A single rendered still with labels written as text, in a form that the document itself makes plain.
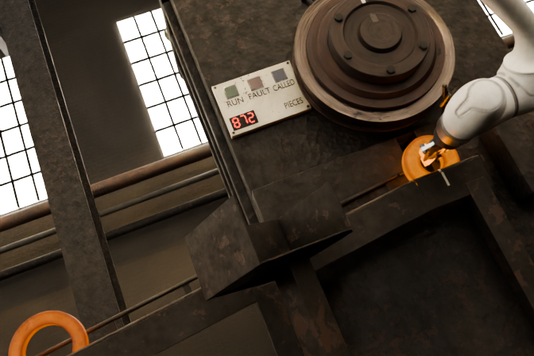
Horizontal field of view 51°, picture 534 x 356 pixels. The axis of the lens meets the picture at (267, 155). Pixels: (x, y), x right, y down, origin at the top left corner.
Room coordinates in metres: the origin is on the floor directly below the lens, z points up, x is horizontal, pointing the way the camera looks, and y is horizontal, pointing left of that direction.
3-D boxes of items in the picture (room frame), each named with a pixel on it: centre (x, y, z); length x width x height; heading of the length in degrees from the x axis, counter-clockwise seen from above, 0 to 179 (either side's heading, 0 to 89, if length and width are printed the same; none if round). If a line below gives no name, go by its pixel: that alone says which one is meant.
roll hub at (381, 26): (1.43, -0.42, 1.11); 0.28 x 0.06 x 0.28; 99
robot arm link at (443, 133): (1.29, -0.44, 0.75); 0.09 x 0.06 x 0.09; 99
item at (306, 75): (1.52, -0.41, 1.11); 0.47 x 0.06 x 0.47; 99
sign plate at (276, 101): (1.58, -0.05, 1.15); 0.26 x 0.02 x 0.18; 99
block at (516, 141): (1.57, -0.64, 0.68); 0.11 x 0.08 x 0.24; 9
